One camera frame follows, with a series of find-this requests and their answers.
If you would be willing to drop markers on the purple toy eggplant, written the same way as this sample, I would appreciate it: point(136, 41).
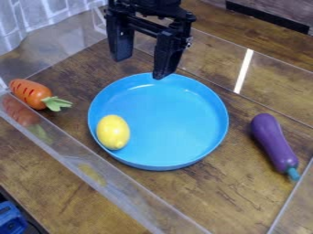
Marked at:
point(269, 135)

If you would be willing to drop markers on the clear acrylic barrier wall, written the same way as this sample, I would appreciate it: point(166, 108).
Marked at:
point(80, 192)

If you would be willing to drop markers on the white curtain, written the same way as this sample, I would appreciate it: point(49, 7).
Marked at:
point(23, 16)

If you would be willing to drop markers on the blue device at corner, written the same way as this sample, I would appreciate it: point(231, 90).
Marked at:
point(12, 221)

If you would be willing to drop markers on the blue round tray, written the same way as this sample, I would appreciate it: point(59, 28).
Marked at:
point(176, 118)

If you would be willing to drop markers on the orange toy carrot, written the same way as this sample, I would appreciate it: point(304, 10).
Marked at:
point(36, 95)

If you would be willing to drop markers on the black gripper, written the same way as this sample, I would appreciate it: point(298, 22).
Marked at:
point(126, 17)

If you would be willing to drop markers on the yellow toy lemon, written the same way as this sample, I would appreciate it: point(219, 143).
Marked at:
point(112, 132)

